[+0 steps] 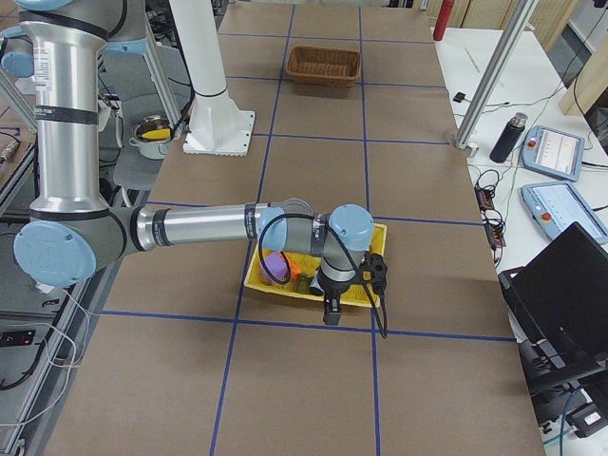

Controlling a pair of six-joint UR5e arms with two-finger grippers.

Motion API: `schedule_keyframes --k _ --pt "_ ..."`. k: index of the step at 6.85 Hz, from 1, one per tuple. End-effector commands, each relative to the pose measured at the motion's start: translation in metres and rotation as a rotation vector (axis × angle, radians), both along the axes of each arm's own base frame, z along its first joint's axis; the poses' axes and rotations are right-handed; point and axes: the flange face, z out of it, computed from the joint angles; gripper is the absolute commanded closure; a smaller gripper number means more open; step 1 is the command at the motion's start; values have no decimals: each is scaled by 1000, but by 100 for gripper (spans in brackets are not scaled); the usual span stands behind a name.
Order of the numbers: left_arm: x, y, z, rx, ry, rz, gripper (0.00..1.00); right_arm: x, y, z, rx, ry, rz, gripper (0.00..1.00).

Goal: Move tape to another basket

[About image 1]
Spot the purple foam block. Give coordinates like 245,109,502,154
260,252,291,285

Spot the teach pendant tablet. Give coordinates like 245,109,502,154
521,181,607,244
521,125,585,181

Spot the lower teach pendant tablet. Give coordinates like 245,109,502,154
521,181,607,244

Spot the aluminium frame post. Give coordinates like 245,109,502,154
453,0,538,158

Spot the black water bottle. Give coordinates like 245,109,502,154
489,112,528,163

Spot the yellow plastic basket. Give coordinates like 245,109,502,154
244,224,388,308

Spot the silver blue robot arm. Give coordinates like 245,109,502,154
13,1,374,325

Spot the white pot with corn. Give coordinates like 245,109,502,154
128,115,172,161

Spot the black usb hub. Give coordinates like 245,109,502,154
475,188,495,211

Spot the brown wicker basket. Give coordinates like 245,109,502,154
285,46,361,87

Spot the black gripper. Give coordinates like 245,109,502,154
317,269,352,326

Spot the small black phone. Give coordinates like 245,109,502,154
453,92,466,103

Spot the toy carrot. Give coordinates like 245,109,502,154
287,257,303,279

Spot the black laptop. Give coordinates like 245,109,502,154
499,222,607,395

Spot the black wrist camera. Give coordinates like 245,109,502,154
361,252,388,295

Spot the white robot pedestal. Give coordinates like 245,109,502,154
170,0,256,157

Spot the red cylinder bottle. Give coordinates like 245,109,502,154
433,0,455,42

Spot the upper teach pendant tablet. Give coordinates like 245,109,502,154
521,125,585,181

